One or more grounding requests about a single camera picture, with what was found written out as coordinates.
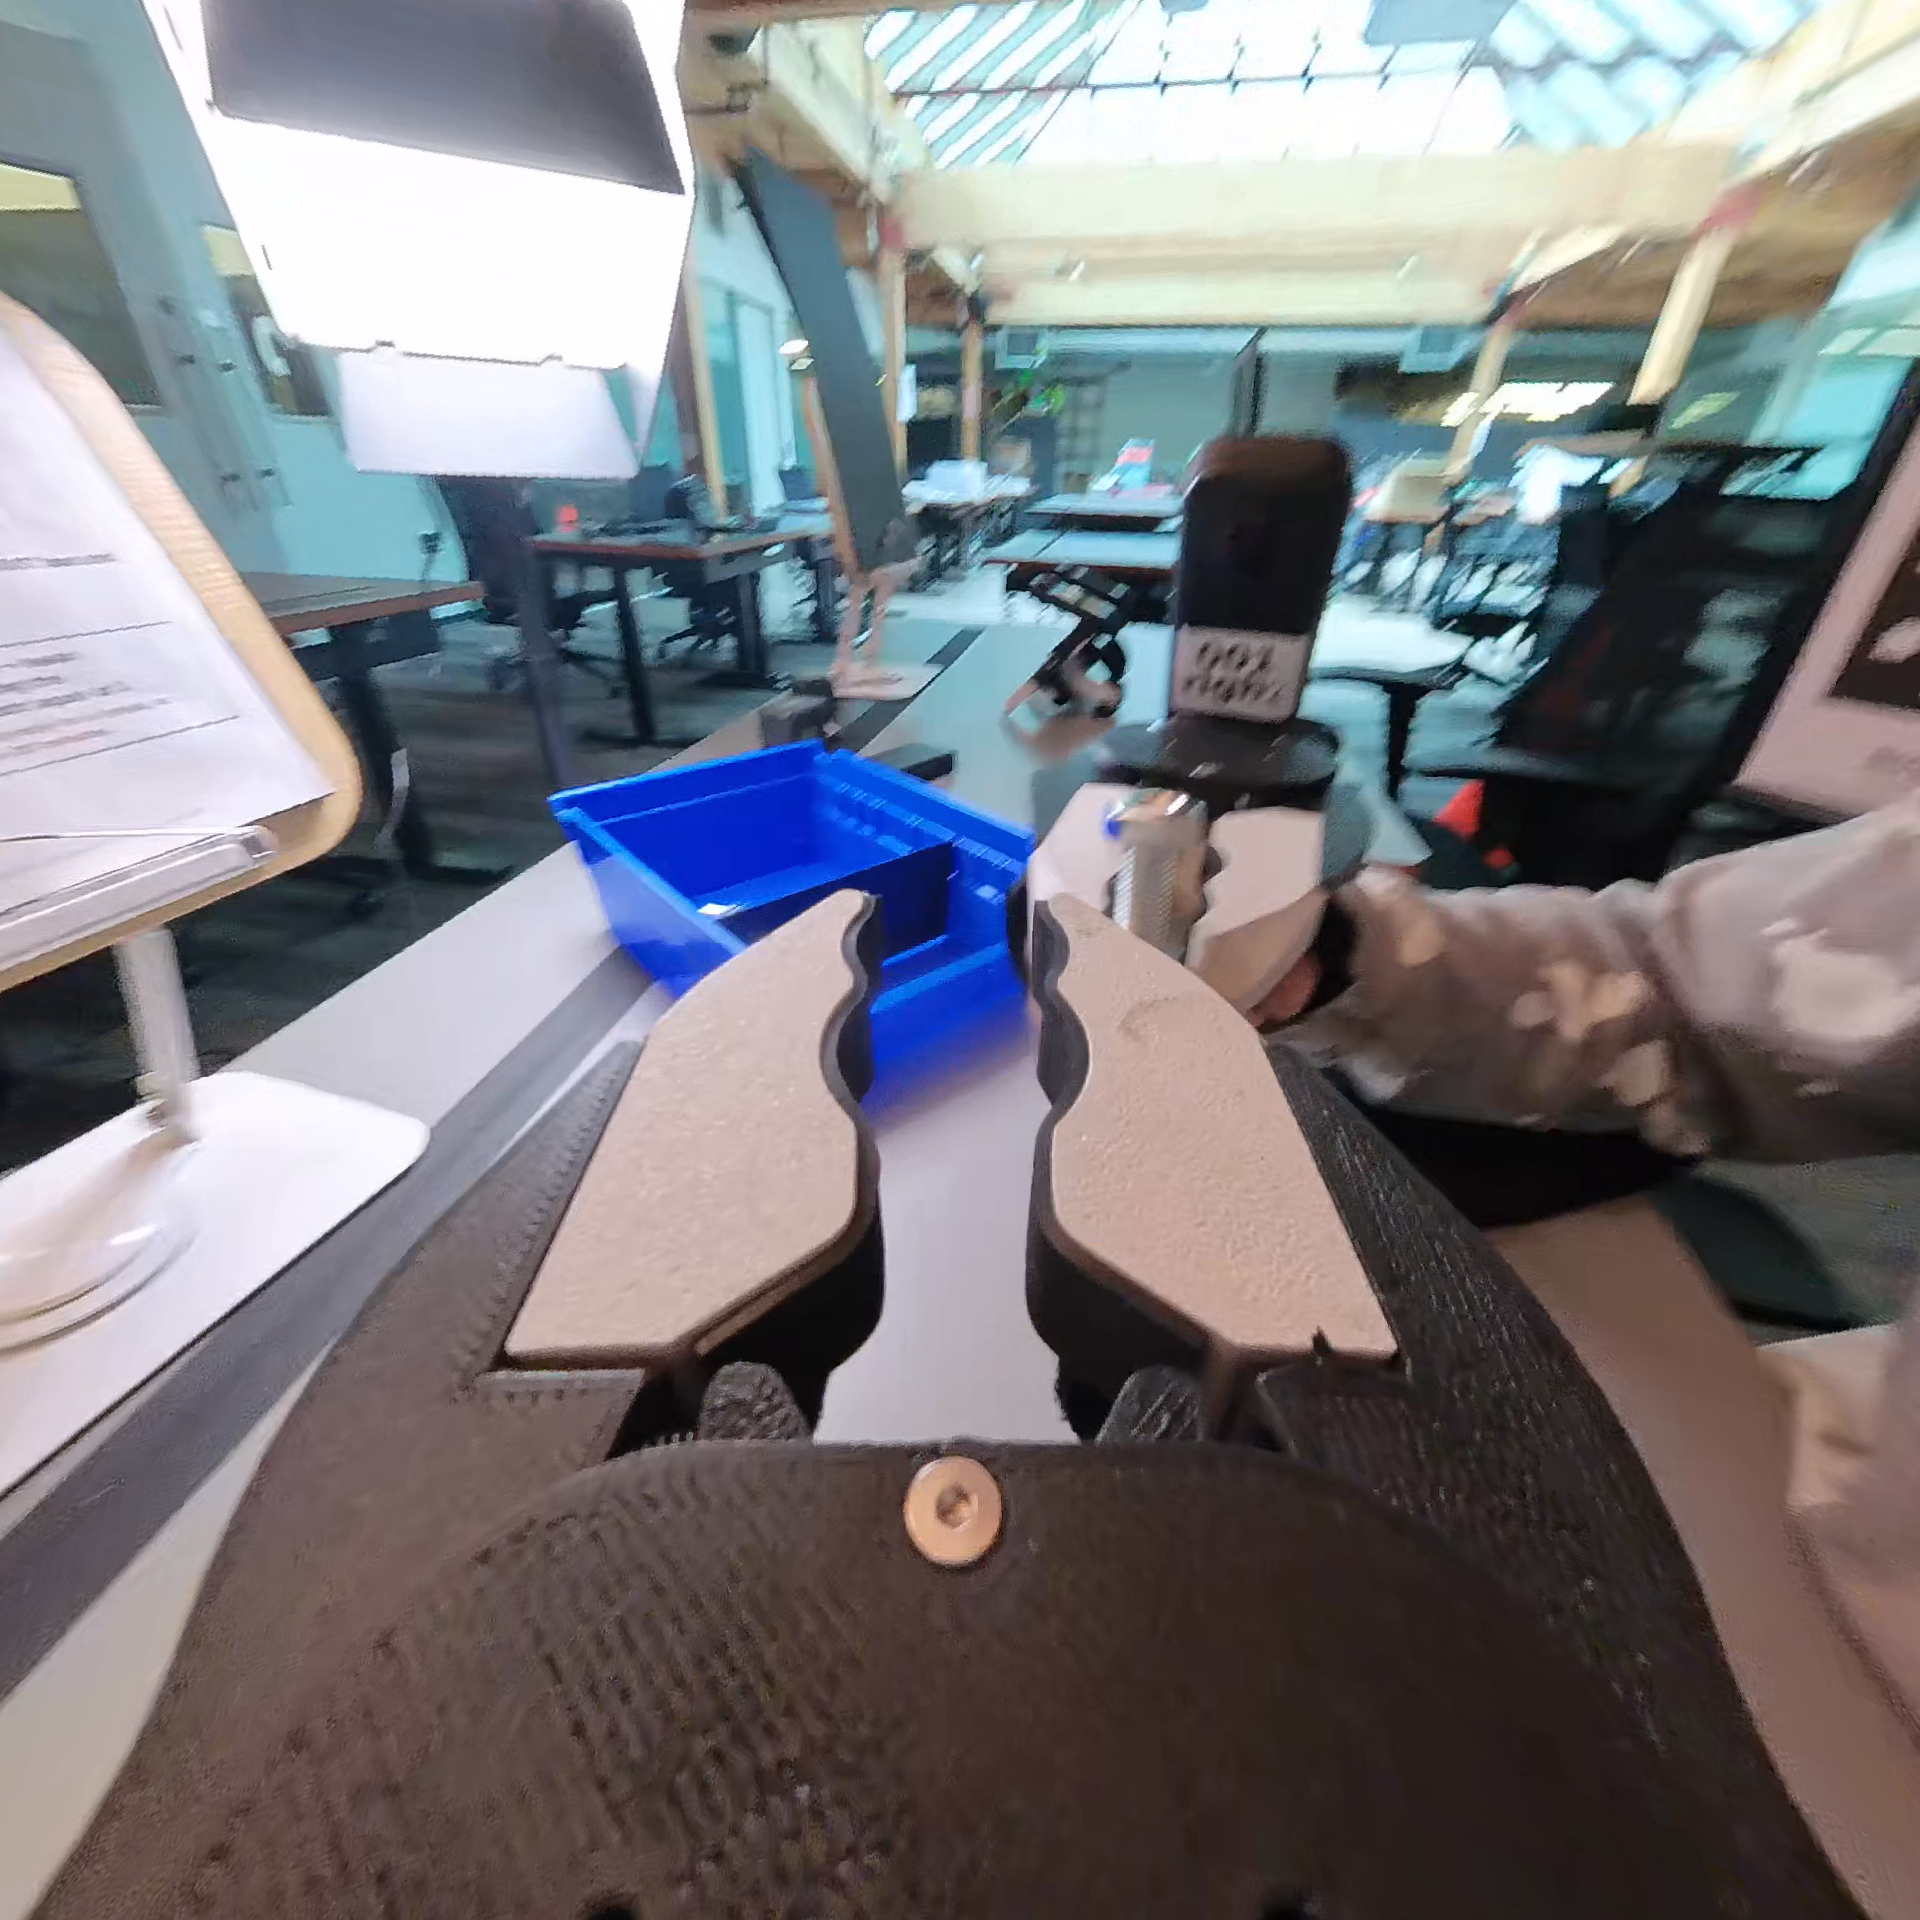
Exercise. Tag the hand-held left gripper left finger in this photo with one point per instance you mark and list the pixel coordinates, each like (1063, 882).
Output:
(720, 1141)

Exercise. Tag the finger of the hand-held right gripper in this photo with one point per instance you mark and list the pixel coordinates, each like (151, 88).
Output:
(1071, 844)
(1262, 899)

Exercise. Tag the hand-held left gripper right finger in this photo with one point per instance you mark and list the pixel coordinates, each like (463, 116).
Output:
(1185, 1170)

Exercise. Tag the silver hex bolt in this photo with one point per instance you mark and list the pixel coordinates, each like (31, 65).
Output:
(1157, 886)

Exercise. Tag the blue plastic bin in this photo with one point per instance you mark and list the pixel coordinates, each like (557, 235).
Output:
(674, 886)

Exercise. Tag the person's right forearm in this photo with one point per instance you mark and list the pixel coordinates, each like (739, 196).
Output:
(1620, 991)

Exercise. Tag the person's right hand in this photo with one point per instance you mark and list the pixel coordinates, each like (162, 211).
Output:
(1326, 944)

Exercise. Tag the black phone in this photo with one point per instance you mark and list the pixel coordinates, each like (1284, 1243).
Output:
(911, 763)

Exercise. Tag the black folding laptop stand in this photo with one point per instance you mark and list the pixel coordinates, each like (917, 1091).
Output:
(1088, 631)

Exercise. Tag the pale wooden document stand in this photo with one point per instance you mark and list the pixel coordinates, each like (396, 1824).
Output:
(868, 631)

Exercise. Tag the small black cube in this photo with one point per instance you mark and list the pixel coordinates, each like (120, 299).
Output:
(804, 719)

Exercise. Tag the black office chair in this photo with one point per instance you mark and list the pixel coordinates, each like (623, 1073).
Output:
(1620, 689)
(696, 524)

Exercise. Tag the wooden and white document stand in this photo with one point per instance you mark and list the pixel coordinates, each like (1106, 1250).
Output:
(225, 1187)

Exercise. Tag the wooden desk with black legs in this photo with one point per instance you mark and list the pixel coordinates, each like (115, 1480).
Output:
(674, 542)
(359, 597)

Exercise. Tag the black and white marker board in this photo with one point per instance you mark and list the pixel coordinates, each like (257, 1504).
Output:
(1859, 672)

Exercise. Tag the printed instruction sheet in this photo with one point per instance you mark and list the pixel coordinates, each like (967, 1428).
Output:
(104, 672)

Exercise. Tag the bright studio light on stand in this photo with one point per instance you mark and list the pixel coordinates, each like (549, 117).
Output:
(450, 180)

